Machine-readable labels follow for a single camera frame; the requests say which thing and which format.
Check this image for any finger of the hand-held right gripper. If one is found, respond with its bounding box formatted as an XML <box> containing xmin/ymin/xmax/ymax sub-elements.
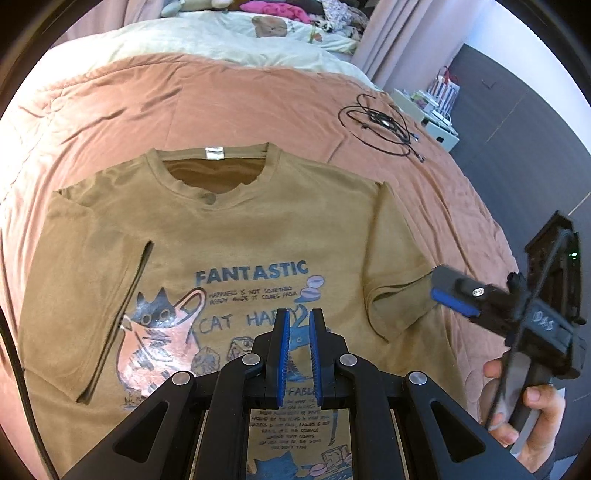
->
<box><xmin>429</xmin><ymin>264</ymin><xmax>523</xmax><ymax>334</ymax></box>

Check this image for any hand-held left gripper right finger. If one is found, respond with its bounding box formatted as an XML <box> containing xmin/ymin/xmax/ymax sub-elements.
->
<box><xmin>309</xmin><ymin>308</ymin><xmax>539</xmax><ymax>480</ymax></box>

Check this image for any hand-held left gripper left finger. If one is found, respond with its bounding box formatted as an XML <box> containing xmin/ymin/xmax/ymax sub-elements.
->
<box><xmin>60</xmin><ymin>310</ymin><xmax>291</xmax><ymax>480</ymax></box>

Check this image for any olive cat print t-shirt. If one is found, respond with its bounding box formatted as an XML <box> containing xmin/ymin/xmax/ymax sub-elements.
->
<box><xmin>25</xmin><ymin>142</ymin><xmax>467</xmax><ymax>480</ymax></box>

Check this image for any person's right hand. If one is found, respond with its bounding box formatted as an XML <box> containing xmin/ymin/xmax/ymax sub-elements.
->
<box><xmin>481</xmin><ymin>357</ymin><xmax>567</xmax><ymax>462</ymax></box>

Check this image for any white storage box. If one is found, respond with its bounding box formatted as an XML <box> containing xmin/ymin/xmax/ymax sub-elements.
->
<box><xmin>422</xmin><ymin>116</ymin><xmax>461</xmax><ymax>151</ymax></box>

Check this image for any white bedside shelf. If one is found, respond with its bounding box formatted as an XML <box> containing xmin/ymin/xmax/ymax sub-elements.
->
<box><xmin>392</xmin><ymin>88</ymin><xmax>431</xmax><ymax>126</ymax></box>

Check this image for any striped gift bag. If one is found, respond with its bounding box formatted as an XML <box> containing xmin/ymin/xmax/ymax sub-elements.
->
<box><xmin>427</xmin><ymin>66</ymin><xmax>461</xmax><ymax>116</ymax></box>

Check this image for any pink curtain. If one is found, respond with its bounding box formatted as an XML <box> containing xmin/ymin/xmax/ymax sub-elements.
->
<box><xmin>115</xmin><ymin>0</ymin><xmax>163</xmax><ymax>20</ymax></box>
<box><xmin>351</xmin><ymin>0</ymin><xmax>468</xmax><ymax>93</ymax></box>

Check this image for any salmon pink bed sheet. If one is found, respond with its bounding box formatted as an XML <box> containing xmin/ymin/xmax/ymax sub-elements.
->
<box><xmin>0</xmin><ymin>53</ymin><xmax>522</xmax><ymax>480</ymax></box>

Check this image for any floral print garment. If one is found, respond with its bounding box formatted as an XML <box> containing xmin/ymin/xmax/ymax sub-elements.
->
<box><xmin>322</xmin><ymin>0</ymin><xmax>371</xmax><ymax>26</ymax></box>

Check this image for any cream bear print duvet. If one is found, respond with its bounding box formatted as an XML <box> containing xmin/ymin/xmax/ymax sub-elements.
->
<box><xmin>46</xmin><ymin>10</ymin><xmax>384</xmax><ymax>93</ymax></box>

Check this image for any bright pink garment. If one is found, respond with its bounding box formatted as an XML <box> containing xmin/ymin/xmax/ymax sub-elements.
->
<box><xmin>239</xmin><ymin>0</ymin><xmax>315</xmax><ymax>25</ymax></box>

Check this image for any grey plush toy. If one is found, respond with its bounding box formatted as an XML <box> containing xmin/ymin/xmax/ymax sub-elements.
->
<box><xmin>161</xmin><ymin>0</ymin><xmax>232</xmax><ymax>17</ymax></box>

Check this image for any coiled black cable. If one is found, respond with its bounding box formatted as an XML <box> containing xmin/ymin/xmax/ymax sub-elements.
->
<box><xmin>338</xmin><ymin>93</ymin><xmax>428</xmax><ymax>163</ymax></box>

